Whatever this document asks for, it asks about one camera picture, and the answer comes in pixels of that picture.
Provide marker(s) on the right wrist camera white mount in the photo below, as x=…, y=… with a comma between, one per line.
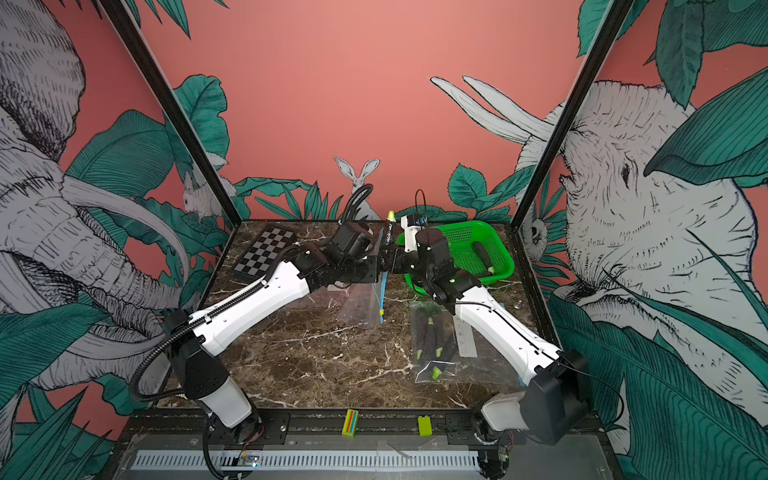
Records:
x=411, y=224

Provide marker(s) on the black frame post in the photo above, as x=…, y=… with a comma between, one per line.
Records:
x=128, y=31
x=612, y=22

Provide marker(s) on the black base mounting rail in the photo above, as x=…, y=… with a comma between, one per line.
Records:
x=457, y=426

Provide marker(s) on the black white checkerboard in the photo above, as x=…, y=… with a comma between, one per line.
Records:
x=255, y=261

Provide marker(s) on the right black frame post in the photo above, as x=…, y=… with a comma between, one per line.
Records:
x=612, y=22

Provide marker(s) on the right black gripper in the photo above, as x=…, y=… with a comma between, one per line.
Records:
x=399, y=259

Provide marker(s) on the left black frame post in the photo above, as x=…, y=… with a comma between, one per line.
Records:
x=128, y=31

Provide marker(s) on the green plastic basket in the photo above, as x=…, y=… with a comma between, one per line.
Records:
x=460, y=237

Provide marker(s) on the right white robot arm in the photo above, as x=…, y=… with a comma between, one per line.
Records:
x=557, y=392

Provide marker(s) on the white perforated rail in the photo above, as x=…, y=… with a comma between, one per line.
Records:
x=295, y=460

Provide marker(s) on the striped colour block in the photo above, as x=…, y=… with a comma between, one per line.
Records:
x=350, y=423

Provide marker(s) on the clear zip bag blue zipper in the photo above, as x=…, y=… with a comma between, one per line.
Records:
x=466, y=358

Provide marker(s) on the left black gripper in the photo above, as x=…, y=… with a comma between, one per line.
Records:
x=373, y=262

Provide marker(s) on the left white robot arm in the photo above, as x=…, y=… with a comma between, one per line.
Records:
x=199, y=338

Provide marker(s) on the dark purple eggplant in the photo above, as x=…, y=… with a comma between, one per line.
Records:
x=434, y=343

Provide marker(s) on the green small block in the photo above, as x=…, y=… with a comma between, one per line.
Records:
x=424, y=426

